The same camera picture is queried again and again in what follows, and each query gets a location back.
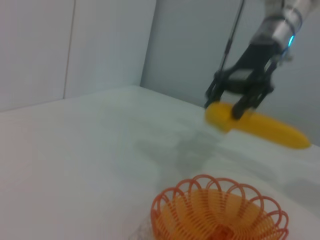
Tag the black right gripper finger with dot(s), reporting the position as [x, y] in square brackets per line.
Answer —
[215, 92]
[250, 101]

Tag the yellow banana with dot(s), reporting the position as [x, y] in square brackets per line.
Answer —
[270, 130]

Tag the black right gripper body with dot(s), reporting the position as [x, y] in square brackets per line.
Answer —
[255, 65]

